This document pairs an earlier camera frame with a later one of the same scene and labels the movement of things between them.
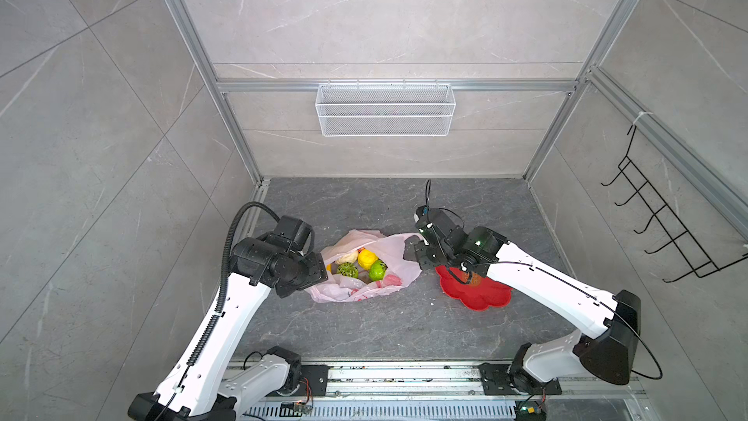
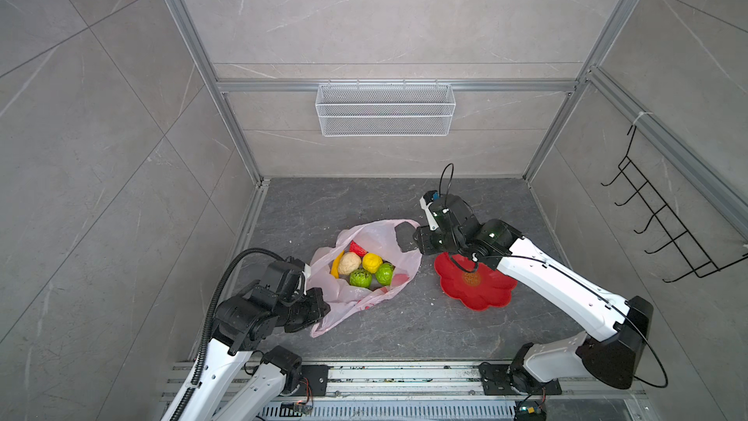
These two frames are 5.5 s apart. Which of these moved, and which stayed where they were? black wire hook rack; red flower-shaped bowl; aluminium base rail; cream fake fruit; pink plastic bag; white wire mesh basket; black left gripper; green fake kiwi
Moved: pink plastic bag; black left gripper; green fake kiwi
Stayed: aluminium base rail; cream fake fruit; black wire hook rack; white wire mesh basket; red flower-shaped bowl
